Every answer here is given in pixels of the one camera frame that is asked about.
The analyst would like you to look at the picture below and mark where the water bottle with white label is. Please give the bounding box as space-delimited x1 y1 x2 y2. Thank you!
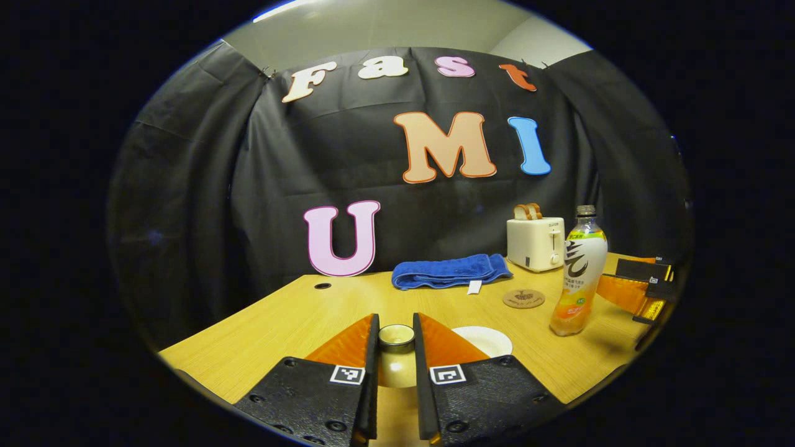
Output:
550 205 608 337

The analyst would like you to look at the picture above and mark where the black backdrop cloth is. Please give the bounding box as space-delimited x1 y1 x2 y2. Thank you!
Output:
107 38 693 351

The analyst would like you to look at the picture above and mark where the white toaster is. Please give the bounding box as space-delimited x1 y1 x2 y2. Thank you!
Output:
507 217 566 273

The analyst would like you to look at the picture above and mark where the cream teacup lid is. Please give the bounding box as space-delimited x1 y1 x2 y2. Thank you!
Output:
378 323 416 389

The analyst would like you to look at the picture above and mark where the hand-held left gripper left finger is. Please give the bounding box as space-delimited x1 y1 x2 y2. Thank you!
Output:
235 314 381 447

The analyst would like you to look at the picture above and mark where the round brown coaster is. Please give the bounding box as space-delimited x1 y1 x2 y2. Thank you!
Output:
502 289 546 309

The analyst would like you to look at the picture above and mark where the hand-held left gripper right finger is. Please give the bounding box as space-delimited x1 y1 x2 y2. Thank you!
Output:
413 312 566 446

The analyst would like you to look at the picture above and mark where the blue folded towel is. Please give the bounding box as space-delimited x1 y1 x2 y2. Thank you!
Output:
391 253 514 295

